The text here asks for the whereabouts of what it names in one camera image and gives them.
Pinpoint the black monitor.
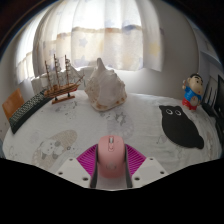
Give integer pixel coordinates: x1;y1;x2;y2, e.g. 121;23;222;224
213;74;224;119

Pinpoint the white wall shelf unit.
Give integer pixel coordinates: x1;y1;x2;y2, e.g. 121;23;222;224
196;26;224;68

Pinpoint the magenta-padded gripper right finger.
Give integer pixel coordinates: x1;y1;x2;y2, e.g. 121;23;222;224
123;143;169;189

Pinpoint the large white conch shell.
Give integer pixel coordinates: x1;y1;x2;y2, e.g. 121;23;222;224
84;57;128;112

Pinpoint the black keyboard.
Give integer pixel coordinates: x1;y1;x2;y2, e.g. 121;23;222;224
8;88;51;135

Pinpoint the black cat-shaped mouse pad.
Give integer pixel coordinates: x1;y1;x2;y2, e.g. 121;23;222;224
158;104;205;150

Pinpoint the white star-print curtain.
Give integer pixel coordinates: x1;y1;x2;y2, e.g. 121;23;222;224
14;0;163;84

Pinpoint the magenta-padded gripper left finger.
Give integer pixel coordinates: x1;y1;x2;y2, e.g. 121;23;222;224
55;143;100;189

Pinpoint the orange wooden chair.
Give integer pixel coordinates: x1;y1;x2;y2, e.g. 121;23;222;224
1;87;26;121

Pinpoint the white printed tablecloth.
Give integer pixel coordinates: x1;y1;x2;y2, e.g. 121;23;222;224
2;89;223;191

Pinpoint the black router with antennas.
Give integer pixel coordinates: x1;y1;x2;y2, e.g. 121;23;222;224
201;79;218;118

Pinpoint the wooden model sailing ship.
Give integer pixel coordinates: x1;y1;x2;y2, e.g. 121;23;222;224
43;54;85;105

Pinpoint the pink computer mouse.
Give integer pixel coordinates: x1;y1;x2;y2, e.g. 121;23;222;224
97;134;127;179

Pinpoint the cartoon boy figurine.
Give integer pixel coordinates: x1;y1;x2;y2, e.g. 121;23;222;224
181;73;204;111

